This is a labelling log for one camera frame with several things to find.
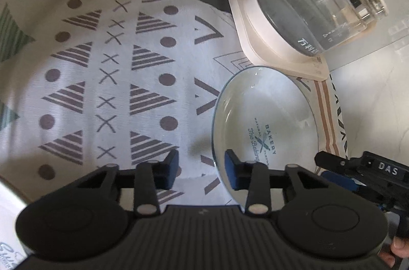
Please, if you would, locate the cream kettle heating base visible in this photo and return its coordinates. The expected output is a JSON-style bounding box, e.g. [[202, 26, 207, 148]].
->
[[228, 0, 329, 82]]

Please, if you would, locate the patterned white table cloth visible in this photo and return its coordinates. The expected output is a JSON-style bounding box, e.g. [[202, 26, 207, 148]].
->
[[0, 0, 351, 213]]

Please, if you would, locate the person's right hand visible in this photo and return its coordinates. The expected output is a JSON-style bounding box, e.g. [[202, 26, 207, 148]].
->
[[379, 236, 409, 268]]

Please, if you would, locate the white Bakery plate blue rim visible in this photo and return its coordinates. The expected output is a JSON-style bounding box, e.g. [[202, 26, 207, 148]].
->
[[211, 67, 319, 206]]

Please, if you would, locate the white Sweet plate blue rim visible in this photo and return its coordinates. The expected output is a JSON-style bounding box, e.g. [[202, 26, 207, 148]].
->
[[0, 178, 27, 270]]

